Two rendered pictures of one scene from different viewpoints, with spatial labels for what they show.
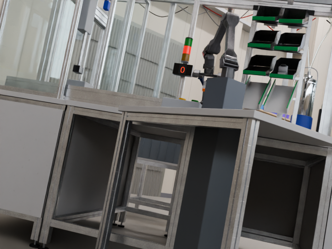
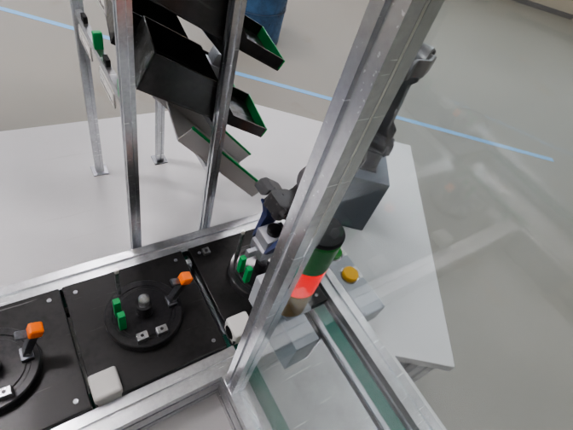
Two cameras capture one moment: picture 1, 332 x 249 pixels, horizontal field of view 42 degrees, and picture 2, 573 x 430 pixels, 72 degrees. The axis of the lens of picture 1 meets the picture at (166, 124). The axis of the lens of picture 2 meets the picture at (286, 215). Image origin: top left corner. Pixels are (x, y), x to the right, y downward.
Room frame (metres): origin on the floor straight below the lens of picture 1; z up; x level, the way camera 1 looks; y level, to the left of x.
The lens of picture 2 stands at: (3.00, 0.06, 1.72)
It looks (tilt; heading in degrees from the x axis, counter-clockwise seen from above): 47 degrees down; 209
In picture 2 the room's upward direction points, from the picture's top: 21 degrees clockwise
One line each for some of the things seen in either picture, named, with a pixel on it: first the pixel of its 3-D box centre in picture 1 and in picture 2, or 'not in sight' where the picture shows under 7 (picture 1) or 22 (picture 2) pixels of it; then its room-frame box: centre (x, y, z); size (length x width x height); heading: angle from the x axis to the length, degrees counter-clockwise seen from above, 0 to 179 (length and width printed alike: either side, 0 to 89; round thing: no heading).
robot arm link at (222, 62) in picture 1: (228, 63); not in sight; (2.13, -0.25, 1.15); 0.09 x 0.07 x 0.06; 102
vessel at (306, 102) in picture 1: (306, 91); not in sight; (3.19, -0.98, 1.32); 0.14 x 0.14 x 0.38
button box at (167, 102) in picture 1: (181, 105); not in sight; (2.38, -0.06, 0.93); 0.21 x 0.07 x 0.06; 76
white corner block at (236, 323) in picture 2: not in sight; (239, 328); (2.69, -0.13, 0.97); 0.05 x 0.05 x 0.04; 76
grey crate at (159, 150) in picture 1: (170, 152); not in sight; (4.71, -0.11, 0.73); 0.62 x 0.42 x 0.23; 76
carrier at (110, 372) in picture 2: not in sight; (143, 305); (2.81, -0.26, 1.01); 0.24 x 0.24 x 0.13; 76
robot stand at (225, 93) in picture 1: (223, 100); not in sight; (2.13, -0.26, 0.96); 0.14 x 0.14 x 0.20; 40
